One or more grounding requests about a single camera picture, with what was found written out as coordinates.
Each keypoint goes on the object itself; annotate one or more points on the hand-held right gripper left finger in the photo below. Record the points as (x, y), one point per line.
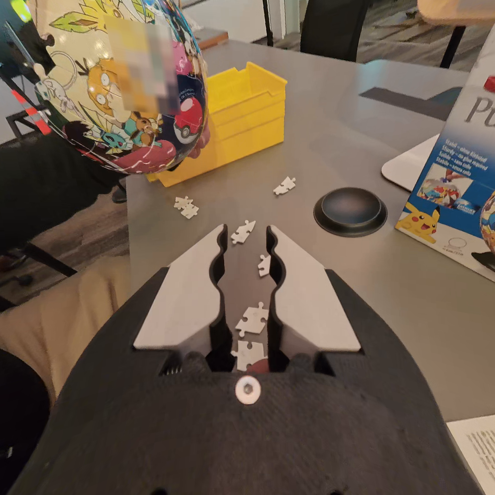
(181, 309)

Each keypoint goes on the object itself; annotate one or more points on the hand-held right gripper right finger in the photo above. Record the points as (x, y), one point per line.
(313, 309)

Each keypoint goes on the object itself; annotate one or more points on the partly built puzzle ball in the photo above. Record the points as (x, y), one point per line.
(127, 154)

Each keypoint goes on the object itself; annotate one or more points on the person's left forearm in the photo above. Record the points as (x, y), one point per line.
(38, 185)

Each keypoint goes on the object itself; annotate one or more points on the black round ball stand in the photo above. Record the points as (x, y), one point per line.
(350, 212)

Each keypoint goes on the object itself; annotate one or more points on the blue puzzle box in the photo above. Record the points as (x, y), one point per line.
(456, 193)

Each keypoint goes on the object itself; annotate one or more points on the white rounded board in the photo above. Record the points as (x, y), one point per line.
(410, 166)

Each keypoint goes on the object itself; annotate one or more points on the yellow plastic bin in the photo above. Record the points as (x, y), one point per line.
(247, 116)

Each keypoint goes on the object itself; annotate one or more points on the white instruction leaflet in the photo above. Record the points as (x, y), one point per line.
(475, 456)

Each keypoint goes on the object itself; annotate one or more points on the red fabric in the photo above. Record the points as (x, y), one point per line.
(27, 108)

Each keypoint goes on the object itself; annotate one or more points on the black mesh office chair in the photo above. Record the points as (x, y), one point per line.
(332, 27)

